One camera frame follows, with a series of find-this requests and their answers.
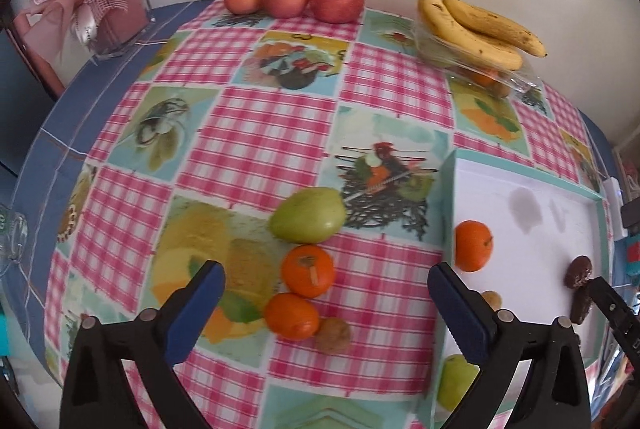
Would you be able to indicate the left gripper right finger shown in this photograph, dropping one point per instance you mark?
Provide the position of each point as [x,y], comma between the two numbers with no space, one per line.
[555,392]

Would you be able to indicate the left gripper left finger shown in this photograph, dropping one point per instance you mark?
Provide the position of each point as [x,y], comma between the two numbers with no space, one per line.
[96,392]

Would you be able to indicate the large dark dried date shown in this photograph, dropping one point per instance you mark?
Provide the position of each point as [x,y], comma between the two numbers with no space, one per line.
[581,305]

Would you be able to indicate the green jujube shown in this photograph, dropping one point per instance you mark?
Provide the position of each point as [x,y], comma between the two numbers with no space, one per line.
[309,216]
[456,378]

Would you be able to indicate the small tan longan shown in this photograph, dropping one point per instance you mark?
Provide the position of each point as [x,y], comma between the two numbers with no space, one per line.
[493,299]

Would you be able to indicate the orange tangerine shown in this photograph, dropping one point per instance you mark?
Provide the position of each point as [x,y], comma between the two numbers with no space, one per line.
[473,244]

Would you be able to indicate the brown walnut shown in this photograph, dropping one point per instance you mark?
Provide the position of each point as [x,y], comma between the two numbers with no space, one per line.
[333,336]

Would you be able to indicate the white tray with teal rim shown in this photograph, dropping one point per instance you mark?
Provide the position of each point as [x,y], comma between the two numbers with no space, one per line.
[540,224]

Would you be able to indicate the white power strip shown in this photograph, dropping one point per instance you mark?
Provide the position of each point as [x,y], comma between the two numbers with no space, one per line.
[615,198]

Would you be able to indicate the clear glass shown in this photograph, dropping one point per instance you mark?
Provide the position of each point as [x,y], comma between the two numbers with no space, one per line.
[13,238]

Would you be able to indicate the clear plastic fruit container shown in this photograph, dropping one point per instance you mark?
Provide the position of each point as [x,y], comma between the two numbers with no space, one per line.
[446,57]

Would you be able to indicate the tangerine inside container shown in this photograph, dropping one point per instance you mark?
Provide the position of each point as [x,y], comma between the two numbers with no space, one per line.
[486,79]

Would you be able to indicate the checkered fruit tablecloth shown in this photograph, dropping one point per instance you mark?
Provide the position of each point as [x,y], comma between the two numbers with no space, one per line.
[233,115]

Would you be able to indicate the upper banana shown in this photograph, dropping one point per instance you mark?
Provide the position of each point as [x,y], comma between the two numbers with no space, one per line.
[495,26]

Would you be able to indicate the banana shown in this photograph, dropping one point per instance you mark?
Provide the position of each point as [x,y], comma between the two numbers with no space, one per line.
[442,24]
[495,26]

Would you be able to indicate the lower banana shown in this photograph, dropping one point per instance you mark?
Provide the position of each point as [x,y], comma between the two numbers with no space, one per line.
[442,24]

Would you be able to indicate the right red apple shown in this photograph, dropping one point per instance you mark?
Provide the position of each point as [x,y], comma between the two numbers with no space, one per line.
[336,11]

